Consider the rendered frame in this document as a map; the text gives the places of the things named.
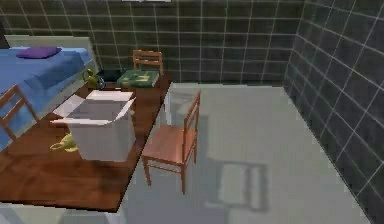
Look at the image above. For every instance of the brown wooden chair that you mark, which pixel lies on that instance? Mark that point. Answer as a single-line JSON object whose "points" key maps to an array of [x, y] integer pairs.
{"points": [[171, 143], [148, 60], [11, 106]]}

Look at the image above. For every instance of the green book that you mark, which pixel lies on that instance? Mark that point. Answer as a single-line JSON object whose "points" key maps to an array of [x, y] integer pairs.
{"points": [[138, 78]]}

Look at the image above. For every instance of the white open cardboard box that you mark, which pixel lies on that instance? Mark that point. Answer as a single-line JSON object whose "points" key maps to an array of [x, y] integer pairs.
{"points": [[103, 133]]}

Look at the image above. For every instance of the green plant figure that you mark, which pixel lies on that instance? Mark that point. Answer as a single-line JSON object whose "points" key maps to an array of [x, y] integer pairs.
{"points": [[91, 79]]}

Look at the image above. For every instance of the yellow-green watering can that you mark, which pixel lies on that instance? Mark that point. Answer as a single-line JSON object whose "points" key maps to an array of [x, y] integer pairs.
{"points": [[66, 144]]}

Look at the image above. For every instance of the brown wooden table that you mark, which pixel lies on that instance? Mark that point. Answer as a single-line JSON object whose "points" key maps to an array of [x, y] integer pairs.
{"points": [[50, 180]]}

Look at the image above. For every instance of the blue bed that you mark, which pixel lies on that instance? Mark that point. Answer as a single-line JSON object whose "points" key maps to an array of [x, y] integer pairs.
{"points": [[36, 76]]}

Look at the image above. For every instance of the purple pillow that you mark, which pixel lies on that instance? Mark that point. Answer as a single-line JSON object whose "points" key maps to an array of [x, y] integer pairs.
{"points": [[38, 52]]}

